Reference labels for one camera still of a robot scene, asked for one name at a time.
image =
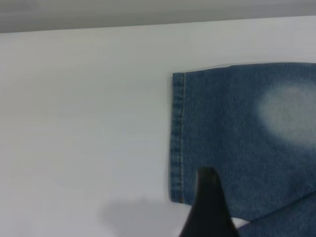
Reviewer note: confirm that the blue denim shorts basketball print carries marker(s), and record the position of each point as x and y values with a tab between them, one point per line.
222	118

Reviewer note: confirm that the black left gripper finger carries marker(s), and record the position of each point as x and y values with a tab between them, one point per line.
208	212

